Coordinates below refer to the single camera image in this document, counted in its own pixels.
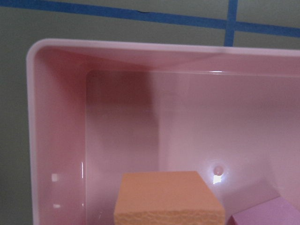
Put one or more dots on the pink plastic bin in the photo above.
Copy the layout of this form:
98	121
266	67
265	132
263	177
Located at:
99	109

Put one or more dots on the pink foam block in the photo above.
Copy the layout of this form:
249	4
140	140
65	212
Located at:
277	211

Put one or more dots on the orange foam block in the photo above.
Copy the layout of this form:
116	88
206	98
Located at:
167	198

